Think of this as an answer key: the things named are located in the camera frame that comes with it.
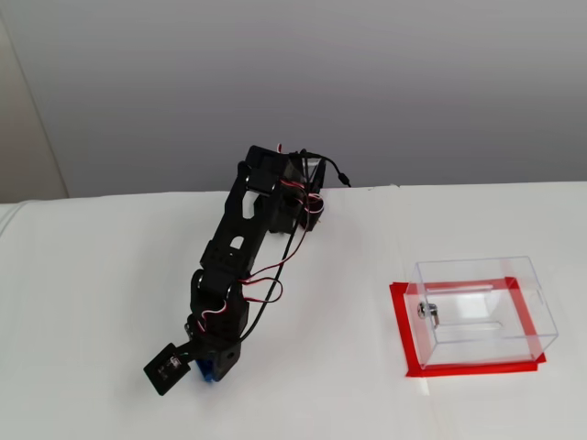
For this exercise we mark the silver box lock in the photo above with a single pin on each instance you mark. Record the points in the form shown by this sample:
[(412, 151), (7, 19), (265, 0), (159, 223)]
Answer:
[(428, 311)]

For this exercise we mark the transparent plastic box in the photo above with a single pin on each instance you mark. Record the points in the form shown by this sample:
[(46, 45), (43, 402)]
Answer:
[(481, 316)]

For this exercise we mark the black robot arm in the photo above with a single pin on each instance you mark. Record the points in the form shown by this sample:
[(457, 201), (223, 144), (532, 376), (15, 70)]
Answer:
[(229, 238)]

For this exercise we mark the red tape frame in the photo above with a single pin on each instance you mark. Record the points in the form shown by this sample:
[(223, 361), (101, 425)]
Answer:
[(398, 316)]

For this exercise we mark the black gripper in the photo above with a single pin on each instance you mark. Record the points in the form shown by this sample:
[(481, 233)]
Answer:
[(223, 361)]

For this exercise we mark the black wrist camera board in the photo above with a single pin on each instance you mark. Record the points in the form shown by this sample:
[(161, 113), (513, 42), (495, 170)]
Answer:
[(165, 369)]

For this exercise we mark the blue lego brick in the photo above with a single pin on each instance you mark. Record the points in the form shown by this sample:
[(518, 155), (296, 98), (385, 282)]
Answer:
[(206, 372)]

